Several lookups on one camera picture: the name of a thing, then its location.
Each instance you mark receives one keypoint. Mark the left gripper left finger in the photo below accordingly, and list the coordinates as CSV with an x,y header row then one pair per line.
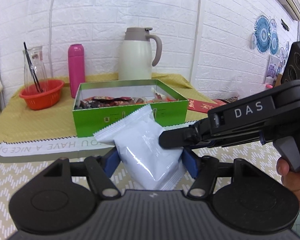
x,y
97,170

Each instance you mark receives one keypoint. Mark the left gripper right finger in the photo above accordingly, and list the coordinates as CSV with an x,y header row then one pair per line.
x,y
205,171

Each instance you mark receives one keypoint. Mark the white foil snack packet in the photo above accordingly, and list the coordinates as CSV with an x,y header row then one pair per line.
x,y
136,138

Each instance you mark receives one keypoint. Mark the person right hand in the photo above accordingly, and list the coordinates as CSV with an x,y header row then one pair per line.
x,y
289,179

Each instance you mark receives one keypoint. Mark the green cardboard box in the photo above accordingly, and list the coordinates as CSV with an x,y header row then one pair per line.
x,y
169,107

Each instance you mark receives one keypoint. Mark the clear plastic bag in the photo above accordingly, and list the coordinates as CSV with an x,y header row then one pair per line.
x,y
241,86

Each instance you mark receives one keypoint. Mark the red envelope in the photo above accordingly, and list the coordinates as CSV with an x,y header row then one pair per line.
x,y
202,106

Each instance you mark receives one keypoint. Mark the black snack packet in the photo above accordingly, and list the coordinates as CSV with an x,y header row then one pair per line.
x,y
88,104

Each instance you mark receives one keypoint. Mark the blue paper fan decoration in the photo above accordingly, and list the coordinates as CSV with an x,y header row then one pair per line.
x,y
264,37

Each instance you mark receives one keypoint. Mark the yellow-green tablecloth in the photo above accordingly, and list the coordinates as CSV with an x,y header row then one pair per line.
x,y
18,123

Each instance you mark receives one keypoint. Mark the red plastic basket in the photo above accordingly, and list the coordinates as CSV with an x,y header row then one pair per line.
x,y
47,99

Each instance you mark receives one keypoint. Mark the white thermal carafe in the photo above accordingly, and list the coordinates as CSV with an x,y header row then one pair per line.
x,y
139,53

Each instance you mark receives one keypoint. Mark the pink thermos bottle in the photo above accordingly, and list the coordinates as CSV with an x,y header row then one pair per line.
x,y
76,67

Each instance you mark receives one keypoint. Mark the clear glass carafe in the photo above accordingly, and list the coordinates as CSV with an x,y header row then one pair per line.
x,y
36,56

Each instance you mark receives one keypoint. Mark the wall poster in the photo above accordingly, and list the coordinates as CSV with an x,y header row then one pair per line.
x,y
271,73

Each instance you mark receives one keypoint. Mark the white wall pipe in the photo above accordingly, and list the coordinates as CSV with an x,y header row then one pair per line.
x,y
197,40

